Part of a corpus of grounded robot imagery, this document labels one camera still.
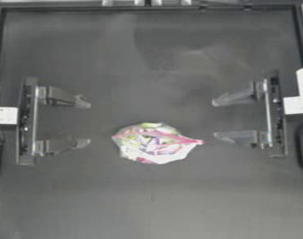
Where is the clear bag with pink zip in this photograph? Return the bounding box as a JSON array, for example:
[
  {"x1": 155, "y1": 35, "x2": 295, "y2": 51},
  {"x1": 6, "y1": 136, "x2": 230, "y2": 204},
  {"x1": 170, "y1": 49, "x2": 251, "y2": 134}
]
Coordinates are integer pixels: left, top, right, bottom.
[{"x1": 110, "y1": 121, "x2": 205, "y2": 165}]

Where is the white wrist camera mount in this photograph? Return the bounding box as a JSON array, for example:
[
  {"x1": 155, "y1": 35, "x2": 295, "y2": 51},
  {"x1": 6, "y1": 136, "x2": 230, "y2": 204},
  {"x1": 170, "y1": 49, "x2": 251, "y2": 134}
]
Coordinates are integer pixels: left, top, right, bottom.
[
  {"x1": 282, "y1": 64, "x2": 303, "y2": 116},
  {"x1": 0, "y1": 82, "x2": 19, "y2": 126}
]

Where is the black table frame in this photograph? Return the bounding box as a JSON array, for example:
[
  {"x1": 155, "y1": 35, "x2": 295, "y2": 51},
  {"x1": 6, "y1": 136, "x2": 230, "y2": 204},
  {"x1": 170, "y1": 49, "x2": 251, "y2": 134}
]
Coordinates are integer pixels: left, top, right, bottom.
[{"x1": 0, "y1": 0, "x2": 303, "y2": 88}]

